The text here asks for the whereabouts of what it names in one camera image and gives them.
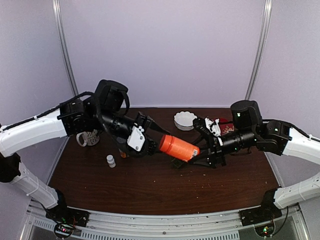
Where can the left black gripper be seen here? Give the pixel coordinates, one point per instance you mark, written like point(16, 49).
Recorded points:
point(148, 121)

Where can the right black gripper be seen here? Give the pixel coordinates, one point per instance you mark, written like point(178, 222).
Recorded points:
point(215, 151)

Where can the orange pill bottle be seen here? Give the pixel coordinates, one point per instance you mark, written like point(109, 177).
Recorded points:
point(178, 148)

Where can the grey lid pill bottle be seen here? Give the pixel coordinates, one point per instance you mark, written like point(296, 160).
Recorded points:
point(121, 144)

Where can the green weekly pill organizer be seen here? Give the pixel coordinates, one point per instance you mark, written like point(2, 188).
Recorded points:
point(177, 163)

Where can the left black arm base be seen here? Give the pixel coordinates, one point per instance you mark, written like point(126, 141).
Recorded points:
point(66, 219)

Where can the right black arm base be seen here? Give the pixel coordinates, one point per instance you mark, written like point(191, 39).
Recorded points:
point(263, 216)

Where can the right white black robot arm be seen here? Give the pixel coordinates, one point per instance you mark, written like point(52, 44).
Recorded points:
point(267, 135)

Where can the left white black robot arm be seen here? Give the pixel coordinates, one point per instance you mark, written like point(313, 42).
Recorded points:
point(87, 112)

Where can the red floral plate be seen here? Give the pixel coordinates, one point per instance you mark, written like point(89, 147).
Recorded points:
point(226, 126)

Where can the white fluted ceramic bowl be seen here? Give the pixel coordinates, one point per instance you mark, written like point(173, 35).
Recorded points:
point(184, 120)

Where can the small white pill bottle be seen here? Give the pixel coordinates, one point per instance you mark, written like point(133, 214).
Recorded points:
point(111, 161)

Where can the paper cup with orange contents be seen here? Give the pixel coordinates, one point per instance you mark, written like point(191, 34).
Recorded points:
point(88, 139)

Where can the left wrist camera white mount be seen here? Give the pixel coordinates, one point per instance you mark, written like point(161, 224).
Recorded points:
point(136, 139)

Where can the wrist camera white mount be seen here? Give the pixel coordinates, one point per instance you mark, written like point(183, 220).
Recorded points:
point(136, 139)
point(213, 126)

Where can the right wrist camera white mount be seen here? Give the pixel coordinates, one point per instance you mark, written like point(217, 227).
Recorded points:
point(213, 126)

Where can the front aluminium rail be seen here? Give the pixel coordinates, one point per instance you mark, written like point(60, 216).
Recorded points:
point(226, 225)

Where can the right aluminium frame post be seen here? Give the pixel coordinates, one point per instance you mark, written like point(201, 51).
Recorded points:
point(263, 35)

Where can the aluminium frame post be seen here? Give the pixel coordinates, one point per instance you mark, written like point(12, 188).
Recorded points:
point(56, 4)
point(263, 35)

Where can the left aluminium frame post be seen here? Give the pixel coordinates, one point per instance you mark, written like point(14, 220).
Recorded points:
point(56, 4)

